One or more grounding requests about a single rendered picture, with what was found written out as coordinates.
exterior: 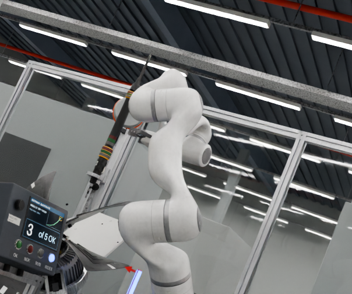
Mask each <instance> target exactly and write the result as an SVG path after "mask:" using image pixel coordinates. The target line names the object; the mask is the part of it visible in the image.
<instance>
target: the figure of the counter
mask: <svg viewBox="0 0 352 294"><path fill-rule="evenodd" d="M37 224H38V223H37V222H35V221H33V220H31V219H29V218H26V223H25V226H24V231H23V235H22V236H23V237H25V238H28V239H30V240H32V241H34V236H35V233H36V228H37Z"/></svg>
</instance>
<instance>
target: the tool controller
mask: <svg viewBox="0 0 352 294"><path fill-rule="evenodd" d="M67 216H68V211H67V210H65V209H63V208H61V207H60V206H57V205H55V204H53V203H52V202H49V201H47V200H46V199H44V198H42V197H40V196H38V195H36V194H34V193H32V192H31V191H29V190H27V189H25V188H23V187H21V186H19V185H17V184H15V183H0V263H3V264H4V266H3V271H5V272H9V271H10V266H11V267H15V268H17V269H18V270H17V274H16V275H17V276H19V277H22V276H23V273H24V271H26V272H29V273H31V274H35V275H46V276H54V274H55V269H56V266H57V261H58V256H59V251H60V247H61V242H62V237H63V234H64V229H65V224H66V219H67ZM26 218H29V219H31V220H33V221H35V222H37V223H38V224H37V228H36V233H35V236H34V241H32V240H30V239H28V238H25V237H23V236H22V235H23V231H24V226H25V223H26ZM17 239H20V240H21V241H22V247H21V249H19V250H17V249H15V241H16V240H17ZM28 244H32V245H33V252H32V253H31V254H27V252H26V247H27V245H28ZM39 249H43V250H44V256H43V258H38V257H37V252H38V250H39ZM49 253H53V254H54V256H55V259H54V261H53V262H51V263H50V262H48V255H49Z"/></svg>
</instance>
